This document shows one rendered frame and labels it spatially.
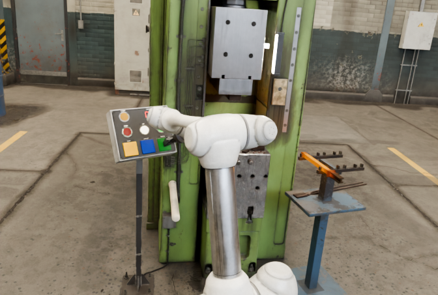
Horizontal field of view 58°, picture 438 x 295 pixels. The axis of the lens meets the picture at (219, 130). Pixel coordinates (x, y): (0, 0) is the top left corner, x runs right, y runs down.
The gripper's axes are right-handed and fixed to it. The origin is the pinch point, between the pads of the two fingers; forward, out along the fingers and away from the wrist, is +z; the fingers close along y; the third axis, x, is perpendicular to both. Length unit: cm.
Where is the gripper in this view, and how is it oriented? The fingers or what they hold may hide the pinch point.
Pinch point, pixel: (167, 142)
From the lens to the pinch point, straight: 221.5
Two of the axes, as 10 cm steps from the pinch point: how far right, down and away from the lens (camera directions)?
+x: -2.2, -9.7, 1.3
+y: 8.3, -1.1, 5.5
